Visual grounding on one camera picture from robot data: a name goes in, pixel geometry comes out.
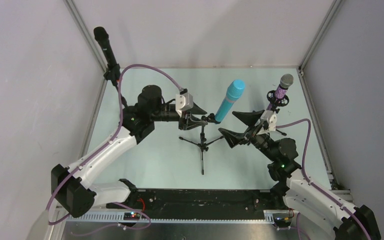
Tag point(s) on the tall black tripod stand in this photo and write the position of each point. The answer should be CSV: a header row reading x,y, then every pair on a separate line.
x,y
203,143

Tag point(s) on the circuit board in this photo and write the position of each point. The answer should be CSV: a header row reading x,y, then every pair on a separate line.
x,y
282,223
131,216

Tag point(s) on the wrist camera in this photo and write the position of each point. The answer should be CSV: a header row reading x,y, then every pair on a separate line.
x,y
183,102
268,121

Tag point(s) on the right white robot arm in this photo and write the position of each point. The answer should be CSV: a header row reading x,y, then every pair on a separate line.
x,y
340,219

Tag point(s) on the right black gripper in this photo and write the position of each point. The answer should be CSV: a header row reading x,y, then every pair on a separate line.
x,y
251,131

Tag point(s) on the black round base stand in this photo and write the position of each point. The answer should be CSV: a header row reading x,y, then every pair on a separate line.
x,y
113,74

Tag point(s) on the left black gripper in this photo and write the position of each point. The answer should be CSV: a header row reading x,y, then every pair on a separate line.
x,y
185,118

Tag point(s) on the right circuit board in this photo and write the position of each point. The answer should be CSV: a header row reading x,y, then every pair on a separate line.
x,y
282,223

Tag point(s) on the shock mount tripod stand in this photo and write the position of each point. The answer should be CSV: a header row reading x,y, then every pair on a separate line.
x,y
275,103

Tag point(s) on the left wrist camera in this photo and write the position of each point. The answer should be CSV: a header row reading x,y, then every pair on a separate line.
x,y
183,102

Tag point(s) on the purple glitter microphone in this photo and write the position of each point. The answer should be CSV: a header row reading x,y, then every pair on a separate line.
x,y
285,82

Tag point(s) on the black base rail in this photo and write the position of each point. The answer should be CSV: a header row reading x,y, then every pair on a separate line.
x,y
206,204

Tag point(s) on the black microphone orange end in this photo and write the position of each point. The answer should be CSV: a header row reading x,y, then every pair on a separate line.
x,y
102,38

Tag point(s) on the left circuit board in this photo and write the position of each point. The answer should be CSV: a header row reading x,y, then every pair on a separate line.
x,y
131,216

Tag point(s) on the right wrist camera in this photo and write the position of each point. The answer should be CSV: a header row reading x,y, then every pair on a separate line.
x,y
268,121

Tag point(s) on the blue microphone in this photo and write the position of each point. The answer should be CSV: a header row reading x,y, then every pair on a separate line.
x,y
234,91

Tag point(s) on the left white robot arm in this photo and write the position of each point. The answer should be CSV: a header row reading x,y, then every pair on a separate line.
x,y
74,186

